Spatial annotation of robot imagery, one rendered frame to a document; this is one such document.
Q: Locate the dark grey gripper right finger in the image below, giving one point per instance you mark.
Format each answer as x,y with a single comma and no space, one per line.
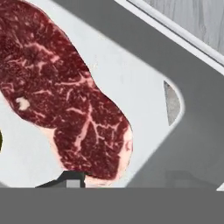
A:
178,179

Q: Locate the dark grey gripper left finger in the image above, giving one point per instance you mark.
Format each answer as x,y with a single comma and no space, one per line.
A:
71,179

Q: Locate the dark green round item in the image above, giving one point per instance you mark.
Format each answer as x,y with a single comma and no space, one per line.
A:
1,141

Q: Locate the raw red marbled steak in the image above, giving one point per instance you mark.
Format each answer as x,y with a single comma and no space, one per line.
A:
58,87

